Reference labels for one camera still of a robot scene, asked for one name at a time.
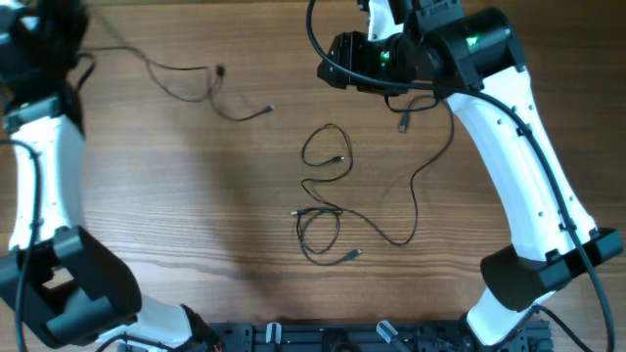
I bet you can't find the thin black USB cable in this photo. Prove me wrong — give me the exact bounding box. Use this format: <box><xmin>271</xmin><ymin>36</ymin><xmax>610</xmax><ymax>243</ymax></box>
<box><xmin>291</xmin><ymin>122</ymin><xmax>354</xmax><ymax>219</ymax></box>
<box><xmin>295</xmin><ymin>93</ymin><xmax>456</xmax><ymax>268</ymax></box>

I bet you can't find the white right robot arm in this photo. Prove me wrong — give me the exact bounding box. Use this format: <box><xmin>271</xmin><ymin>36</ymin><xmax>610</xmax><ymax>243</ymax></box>
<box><xmin>318</xmin><ymin>1</ymin><xmax>623</xmax><ymax>351</ymax></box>

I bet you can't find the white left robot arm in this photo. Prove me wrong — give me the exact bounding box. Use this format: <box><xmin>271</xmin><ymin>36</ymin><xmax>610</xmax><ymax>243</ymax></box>
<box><xmin>1</xmin><ymin>1</ymin><xmax>223</xmax><ymax>351</ymax></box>

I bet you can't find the thick black right camera cable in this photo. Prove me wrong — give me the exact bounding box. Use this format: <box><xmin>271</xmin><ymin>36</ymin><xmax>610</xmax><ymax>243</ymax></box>
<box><xmin>305</xmin><ymin>0</ymin><xmax>616</xmax><ymax>352</ymax></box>

